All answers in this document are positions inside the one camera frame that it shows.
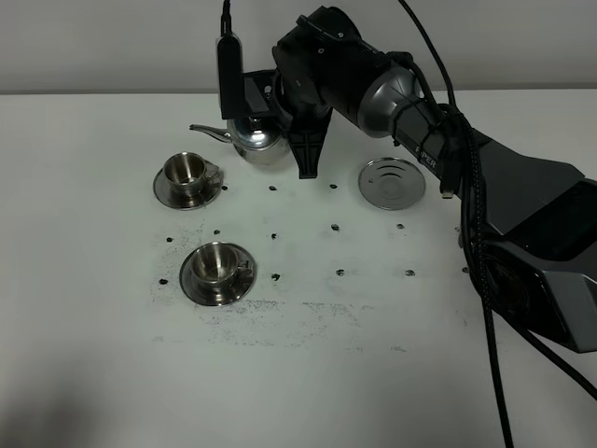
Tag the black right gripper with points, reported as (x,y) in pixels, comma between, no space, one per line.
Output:
(325,64)

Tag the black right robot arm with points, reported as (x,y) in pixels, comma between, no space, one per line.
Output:
(535,219)

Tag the stainless steel teapot saucer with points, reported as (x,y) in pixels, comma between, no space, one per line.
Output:
(391,183)

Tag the far stainless steel teacup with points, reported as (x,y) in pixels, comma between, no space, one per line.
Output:
(188,174)

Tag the stainless steel teacup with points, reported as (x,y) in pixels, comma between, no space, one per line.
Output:
(188,174)
(217,266)

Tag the near stainless steel teacup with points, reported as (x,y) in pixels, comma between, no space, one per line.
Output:
(217,266)

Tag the far stainless steel saucer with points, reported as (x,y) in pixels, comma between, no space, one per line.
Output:
(181,198)

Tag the near stainless steel saucer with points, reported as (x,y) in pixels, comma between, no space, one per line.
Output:
(210,298)

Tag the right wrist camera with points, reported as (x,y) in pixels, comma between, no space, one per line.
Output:
(241,94)

